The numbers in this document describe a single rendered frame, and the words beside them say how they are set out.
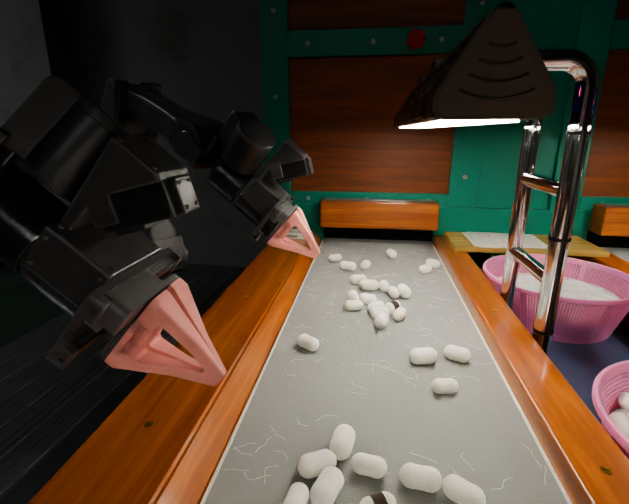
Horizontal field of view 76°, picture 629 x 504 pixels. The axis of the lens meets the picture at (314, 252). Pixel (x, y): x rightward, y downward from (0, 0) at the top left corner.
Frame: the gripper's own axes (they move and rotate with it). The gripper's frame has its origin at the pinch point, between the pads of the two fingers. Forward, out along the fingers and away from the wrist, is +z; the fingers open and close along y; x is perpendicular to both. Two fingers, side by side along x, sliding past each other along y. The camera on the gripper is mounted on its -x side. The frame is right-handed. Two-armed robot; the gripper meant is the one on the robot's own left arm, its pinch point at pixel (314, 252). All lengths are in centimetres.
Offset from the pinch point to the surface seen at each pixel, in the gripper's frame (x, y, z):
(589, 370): -15.3, -0.2, 44.1
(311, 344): 6.0, -12.5, 7.2
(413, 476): -2.1, -33.1, 15.8
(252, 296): 13.2, 0.0, -2.5
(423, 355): -3.8, -13.5, 18.2
